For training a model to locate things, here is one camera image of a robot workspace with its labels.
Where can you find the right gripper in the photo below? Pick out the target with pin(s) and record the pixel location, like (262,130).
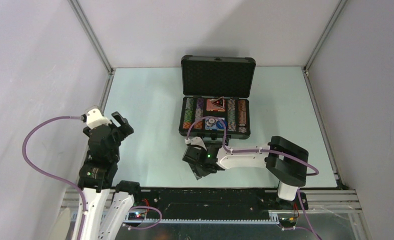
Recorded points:
(199,173)

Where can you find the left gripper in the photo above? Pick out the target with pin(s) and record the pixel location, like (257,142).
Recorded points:
(125,129)

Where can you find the blue round button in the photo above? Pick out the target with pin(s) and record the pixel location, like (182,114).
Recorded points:
(220,124)

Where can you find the red playing card box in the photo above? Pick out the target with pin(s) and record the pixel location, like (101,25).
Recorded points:
(211,108)

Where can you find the triangular dealer button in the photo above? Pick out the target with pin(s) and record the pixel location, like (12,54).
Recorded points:
(219,102)

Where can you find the black poker set case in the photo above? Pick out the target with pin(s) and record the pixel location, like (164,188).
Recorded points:
(211,77)

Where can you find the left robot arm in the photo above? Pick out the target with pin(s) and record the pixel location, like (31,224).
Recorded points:
(96,179)

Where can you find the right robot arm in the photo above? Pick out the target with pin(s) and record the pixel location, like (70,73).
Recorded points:
(287,161)

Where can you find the blue playing card box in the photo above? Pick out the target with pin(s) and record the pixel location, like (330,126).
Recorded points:
(213,127)

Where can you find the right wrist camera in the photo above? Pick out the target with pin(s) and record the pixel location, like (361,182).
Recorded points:
(195,141)

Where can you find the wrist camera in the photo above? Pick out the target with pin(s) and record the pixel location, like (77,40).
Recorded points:
(93,117)
(195,141)

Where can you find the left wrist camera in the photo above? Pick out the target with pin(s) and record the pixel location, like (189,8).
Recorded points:
(93,117)

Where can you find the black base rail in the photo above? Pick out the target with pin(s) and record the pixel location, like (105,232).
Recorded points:
(216,204)

